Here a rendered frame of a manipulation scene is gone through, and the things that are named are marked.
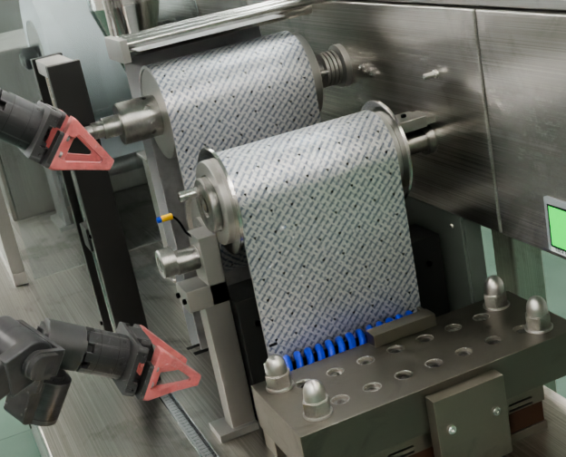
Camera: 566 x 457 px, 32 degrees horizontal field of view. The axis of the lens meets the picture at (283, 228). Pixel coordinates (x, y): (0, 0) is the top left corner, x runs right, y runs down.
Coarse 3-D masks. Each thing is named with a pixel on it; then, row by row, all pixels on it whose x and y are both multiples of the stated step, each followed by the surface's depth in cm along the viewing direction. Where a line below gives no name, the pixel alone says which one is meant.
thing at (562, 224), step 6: (552, 210) 117; (558, 210) 116; (552, 216) 117; (558, 216) 116; (564, 216) 115; (552, 222) 117; (558, 222) 116; (564, 222) 115; (552, 228) 118; (558, 228) 117; (564, 228) 115; (552, 234) 118; (558, 234) 117; (564, 234) 116; (552, 240) 118; (558, 240) 117; (564, 240) 116; (558, 246) 118; (564, 246) 116
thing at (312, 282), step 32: (320, 224) 130; (352, 224) 132; (384, 224) 134; (256, 256) 127; (288, 256) 129; (320, 256) 131; (352, 256) 133; (384, 256) 135; (256, 288) 129; (288, 288) 130; (320, 288) 132; (352, 288) 134; (384, 288) 136; (416, 288) 138; (288, 320) 132; (320, 320) 133; (352, 320) 135; (384, 320) 137; (288, 352) 133
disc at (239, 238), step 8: (200, 152) 131; (208, 152) 128; (200, 160) 132; (216, 160) 126; (224, 168) 124; (224, 176) 124; (232, 192) 123; (232, 200) 124; (232, 208) 125; (240, 216) 124; (240, 224) 125; (240, 232) 125; (240, 240) 126; (232, 248) 131; (240, 248) 128
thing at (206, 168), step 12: (384, 120) 134; (396, 144) 133; (204, 168) 128; (216, 168) 127; (216, 180) 125; (216, 192) 127; (228, 204) 125; (228, 216) 125; (228, 228) 126; (228, 240) 128
